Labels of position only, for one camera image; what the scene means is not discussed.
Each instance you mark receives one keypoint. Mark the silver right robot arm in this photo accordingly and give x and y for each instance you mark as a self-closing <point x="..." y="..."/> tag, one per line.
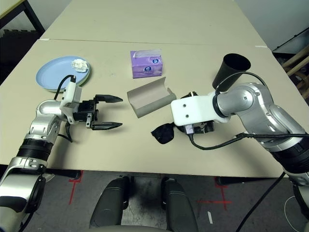
<point x="253" y="101"/>

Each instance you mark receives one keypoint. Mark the blue plastic plate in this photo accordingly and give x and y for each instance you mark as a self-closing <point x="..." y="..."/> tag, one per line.
<point x="53" y="72"/>

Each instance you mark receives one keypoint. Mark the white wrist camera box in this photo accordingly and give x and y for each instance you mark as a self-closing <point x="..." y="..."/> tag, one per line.
<point x="71" y="94"/>
<point x="193" y="108"/>

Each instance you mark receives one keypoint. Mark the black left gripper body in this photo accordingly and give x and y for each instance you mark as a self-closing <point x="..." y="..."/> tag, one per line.
<point x="85" y="112"/>

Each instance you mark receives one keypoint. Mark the black plastic cup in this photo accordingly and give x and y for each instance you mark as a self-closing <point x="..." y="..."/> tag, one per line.
<point x="227" y="70"/>

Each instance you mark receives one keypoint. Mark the black table foot bar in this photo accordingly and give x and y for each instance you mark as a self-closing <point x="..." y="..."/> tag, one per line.
<point x="62" y="173"/>
<point x="241" y="180"/>

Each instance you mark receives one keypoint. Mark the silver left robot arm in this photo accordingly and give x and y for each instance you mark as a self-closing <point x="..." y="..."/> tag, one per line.
<point x="41" y="125"/>

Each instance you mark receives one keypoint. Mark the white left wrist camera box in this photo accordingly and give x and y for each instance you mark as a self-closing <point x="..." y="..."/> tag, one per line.
<point x="71" y="94"/>

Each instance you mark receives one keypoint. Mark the red floor tape cross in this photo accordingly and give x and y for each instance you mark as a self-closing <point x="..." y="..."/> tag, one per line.
<point x="73" y="191"/>
<point x="223" y="201"/>

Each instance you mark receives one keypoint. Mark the purple tissue pack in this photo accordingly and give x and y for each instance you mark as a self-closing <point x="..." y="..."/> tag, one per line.
<point x="144" y="70"/>

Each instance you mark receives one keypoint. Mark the grey robot leg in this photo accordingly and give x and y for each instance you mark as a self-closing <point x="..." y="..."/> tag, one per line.
<point x="181" y="207"/>
<point x="108" y="205"/>

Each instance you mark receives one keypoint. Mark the black sunglasses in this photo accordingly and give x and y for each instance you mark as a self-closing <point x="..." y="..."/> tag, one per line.
<point x="164" y="134"/>

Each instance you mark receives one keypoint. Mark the wooden rack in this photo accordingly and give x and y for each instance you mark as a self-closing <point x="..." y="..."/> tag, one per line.
<point x="298" y="65"/>

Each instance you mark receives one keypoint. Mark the grey robot right leg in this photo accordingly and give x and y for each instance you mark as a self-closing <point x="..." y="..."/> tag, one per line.
<point x="181" y="207"/>

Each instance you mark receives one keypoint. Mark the white tissue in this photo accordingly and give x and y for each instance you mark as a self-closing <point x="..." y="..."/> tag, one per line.
<point x="79" y="65"/>

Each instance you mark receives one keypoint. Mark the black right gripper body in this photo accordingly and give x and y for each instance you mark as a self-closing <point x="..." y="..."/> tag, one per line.
<point x="200" y="128"/>

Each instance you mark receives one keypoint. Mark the white floor tape strip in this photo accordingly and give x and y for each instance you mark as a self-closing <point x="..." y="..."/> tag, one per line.
<point x="210" y="217"/>

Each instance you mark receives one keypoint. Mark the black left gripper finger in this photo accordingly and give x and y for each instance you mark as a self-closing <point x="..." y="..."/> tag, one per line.
<point x="108" y="99"/>
<point x="106" y="126"/>

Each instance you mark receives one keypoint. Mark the grey robot left leg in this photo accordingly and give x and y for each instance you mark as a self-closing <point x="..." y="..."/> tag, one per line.
<point x="108" y="205"/>

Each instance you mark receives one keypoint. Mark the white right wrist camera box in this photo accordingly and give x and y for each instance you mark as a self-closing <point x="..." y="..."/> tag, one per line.
<point x="193" y="108"/>

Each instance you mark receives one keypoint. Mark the grey glasses case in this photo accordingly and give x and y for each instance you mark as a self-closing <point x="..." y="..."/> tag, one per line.
<point x="149" y="96"/>

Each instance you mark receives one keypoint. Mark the beige side table black frame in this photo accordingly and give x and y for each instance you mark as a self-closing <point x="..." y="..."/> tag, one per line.
<point x="7" y="7"/>

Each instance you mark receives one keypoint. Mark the black foam floor mat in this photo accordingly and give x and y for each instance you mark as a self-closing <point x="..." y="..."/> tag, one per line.
<point x="17" y="48"/>

